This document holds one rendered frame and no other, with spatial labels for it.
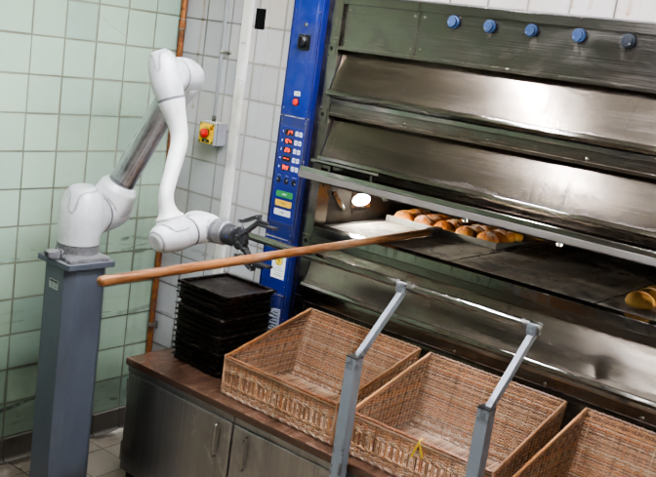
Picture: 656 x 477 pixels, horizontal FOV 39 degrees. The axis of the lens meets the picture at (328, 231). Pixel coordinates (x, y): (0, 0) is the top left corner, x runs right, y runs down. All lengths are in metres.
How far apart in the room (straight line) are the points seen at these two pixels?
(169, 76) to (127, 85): 0.80
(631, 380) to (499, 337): 0.48
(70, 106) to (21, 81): 0.25
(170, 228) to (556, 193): 1.32
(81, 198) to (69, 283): 0.31
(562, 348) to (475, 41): 1.11
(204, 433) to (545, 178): 1.55
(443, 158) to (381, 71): 0.43
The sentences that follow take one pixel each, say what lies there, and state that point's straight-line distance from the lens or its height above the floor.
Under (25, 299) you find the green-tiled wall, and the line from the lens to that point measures 4.07.
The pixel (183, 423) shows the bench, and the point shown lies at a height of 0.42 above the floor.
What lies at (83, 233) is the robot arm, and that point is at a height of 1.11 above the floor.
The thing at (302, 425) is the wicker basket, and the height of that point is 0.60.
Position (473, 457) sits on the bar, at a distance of 2.79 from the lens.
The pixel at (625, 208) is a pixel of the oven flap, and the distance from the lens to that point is 3.11.
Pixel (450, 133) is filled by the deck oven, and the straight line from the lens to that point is 3.40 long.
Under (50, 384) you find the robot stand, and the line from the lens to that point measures 3.69.
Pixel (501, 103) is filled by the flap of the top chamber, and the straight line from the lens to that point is 3.30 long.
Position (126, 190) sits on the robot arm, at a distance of 3.66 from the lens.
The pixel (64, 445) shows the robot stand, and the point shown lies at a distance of 3.76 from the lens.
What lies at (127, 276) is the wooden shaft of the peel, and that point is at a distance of 2.66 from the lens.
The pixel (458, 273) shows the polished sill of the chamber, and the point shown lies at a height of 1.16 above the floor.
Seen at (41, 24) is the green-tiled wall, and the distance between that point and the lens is 3.88.
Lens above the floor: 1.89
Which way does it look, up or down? 11 degrees down
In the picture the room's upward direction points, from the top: 8 degrees clockwise
